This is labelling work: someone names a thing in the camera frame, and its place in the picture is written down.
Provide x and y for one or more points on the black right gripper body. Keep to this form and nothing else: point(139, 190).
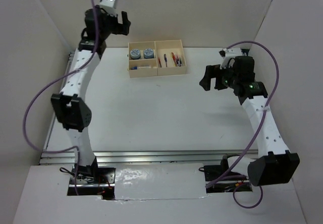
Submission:
point(229, 77)

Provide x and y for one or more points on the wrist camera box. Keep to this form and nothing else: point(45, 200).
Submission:
point(109, 6)
point(228, 56)

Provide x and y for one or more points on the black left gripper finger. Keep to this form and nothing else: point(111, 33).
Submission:
point(125, 20)
point(123, 29)

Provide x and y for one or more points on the clear bottle blue cap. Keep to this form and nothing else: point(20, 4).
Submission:
point(142, 67)

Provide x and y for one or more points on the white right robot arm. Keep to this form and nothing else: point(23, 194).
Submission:
point(275, 163)

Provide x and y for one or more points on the blue round jar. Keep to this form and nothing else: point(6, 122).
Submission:
point(135, 54)
point(148, 53)

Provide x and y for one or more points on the aluminium table frame rail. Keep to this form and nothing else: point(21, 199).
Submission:
point(162, 118)

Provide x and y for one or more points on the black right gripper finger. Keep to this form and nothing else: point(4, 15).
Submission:
point(205, 83)
point(212, 71)

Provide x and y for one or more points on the red gel pen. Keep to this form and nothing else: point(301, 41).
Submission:
point(174, 59)

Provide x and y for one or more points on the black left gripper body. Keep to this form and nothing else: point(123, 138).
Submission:
point(111, 25)

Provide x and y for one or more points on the cream compartment tray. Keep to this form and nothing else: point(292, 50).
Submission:
point(160, 48)

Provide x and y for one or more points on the white foil cover plate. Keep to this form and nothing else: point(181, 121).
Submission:
point(159, 181)

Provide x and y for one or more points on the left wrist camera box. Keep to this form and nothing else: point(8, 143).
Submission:
point(109, 6)

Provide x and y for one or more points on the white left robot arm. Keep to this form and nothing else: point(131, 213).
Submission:
point(69, 105)

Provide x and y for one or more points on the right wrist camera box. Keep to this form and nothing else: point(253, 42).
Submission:
point(228, 56)

